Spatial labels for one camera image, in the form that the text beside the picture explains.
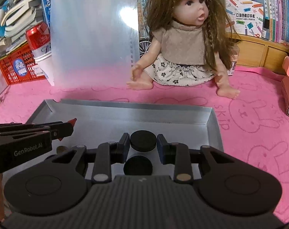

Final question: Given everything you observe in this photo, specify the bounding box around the brown nut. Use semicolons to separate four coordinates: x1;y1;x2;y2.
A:
56;146;68;154

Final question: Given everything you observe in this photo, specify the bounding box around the black disc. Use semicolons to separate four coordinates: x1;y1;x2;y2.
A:
130;130;156;152

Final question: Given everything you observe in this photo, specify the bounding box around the red crayon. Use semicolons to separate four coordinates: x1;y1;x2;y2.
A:
59;118;77;141

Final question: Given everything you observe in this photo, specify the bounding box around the black small cap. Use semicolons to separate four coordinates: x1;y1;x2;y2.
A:
123;156;153;176

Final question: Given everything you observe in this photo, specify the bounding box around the grey cardboard box tray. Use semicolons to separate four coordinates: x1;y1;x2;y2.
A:
3;98;224;179

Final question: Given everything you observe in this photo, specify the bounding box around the white paper cup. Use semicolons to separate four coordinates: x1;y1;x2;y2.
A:
34;52;55;86

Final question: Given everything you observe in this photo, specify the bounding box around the red plastic crate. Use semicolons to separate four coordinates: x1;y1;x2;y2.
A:
0;43;46;85

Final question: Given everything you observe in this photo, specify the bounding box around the pink bunny towel mat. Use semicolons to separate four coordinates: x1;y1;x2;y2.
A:
0;67;289;222

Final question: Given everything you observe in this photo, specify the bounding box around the red soda can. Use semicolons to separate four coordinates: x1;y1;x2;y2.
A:
26;22;51;58

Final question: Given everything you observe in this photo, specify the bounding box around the translucent clipboard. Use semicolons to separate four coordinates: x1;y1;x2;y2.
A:
50;0;139;88

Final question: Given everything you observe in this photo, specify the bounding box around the brown haired baby doll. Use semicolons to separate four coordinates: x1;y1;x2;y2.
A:
128;0;239;99

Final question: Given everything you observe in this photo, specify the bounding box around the wooden drawer shelf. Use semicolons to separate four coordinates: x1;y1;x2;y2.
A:
227;33;289;74

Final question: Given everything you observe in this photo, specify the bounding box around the stack of books on crate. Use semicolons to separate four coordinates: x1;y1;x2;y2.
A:
0;0;43;58

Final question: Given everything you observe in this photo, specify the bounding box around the blue plush toy left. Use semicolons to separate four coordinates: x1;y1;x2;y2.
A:
0;1;9;37

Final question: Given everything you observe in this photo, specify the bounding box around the label printer box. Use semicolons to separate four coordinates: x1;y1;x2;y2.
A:
224;0;264;38

